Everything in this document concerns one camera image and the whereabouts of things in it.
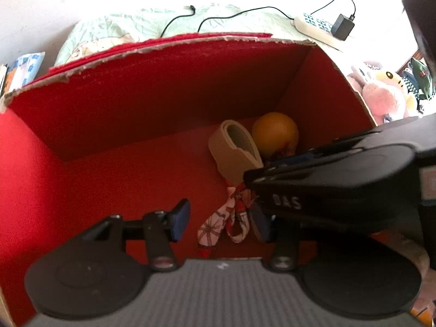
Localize blue picture book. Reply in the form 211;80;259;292
7;52;46;91

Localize pink plush toy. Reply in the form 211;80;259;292
347;65;407;125

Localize beige rolled strap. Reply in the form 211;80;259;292
208;119;264;186

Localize white power strip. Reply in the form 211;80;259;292
293;13;344;52

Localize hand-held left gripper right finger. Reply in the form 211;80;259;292
248;204;302;274

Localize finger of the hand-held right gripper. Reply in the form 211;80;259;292
243;153;344;192
307;131;375;156

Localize dark green fabric item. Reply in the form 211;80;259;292
404;57;436;104

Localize black power adapter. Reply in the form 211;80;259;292
331;14;355;41

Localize black object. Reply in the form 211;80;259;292
402;0;436;67

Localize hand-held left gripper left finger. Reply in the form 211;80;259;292
82;198;190;274

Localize red white patterned ribbon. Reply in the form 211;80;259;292
197;182;259;258

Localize orange gourd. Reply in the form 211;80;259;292
251;112;300;158

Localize yellow plush toy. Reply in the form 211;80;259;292
373;68;419;118

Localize large red cardboard box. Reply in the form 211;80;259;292
0;32;389;327

